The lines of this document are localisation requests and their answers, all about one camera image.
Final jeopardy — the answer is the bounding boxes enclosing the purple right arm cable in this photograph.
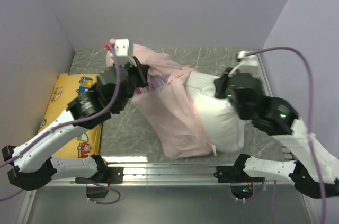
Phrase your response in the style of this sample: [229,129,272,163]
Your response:
[238,46,328,224]

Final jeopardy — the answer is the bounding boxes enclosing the aluminium front rail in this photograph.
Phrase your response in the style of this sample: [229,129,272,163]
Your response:
[18,165,311,223]

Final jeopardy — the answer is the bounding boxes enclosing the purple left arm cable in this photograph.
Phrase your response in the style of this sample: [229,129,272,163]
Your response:
[0,41,122,205]

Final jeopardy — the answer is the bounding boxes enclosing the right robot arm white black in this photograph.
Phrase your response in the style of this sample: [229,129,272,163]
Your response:
[213,67,338,199]

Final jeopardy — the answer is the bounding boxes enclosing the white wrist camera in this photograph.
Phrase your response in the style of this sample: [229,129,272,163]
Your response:
[104,39,133,58]
[228,51,259,77]

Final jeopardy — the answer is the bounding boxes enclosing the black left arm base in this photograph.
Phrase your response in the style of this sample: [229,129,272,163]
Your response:
[75,167,124,200]

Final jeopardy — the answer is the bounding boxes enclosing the aluminium rail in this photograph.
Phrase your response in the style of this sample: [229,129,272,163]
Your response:
[256,53,273,97]
[18,165,311,223]

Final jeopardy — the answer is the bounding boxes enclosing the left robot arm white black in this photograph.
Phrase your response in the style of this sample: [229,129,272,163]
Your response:
[2,64,149,191]

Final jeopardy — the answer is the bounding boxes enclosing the white pillow insert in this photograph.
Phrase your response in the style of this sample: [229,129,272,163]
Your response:
[184,71,245,154]

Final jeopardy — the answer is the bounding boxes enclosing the pink pillowcase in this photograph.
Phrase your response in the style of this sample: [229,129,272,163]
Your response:
[105,38,217,159]

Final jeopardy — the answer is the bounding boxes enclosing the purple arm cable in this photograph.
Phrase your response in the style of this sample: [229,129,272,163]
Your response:
[238,46,328,224]
[0,41,122,205]

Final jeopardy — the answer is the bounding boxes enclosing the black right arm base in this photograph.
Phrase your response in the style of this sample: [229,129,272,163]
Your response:
[213,165,265,203]

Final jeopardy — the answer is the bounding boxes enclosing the yellow cartoon car pillow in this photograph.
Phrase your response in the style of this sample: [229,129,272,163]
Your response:
[39,74,102,158]

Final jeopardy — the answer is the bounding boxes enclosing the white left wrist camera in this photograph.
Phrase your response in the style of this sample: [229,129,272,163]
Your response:
[104,39,133,58]

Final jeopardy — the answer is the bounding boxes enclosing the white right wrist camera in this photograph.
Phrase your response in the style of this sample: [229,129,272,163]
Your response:
[228,51,259,77]

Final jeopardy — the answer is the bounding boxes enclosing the aluminium right side rail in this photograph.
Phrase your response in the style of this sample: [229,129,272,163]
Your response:
[256,53,273,97]

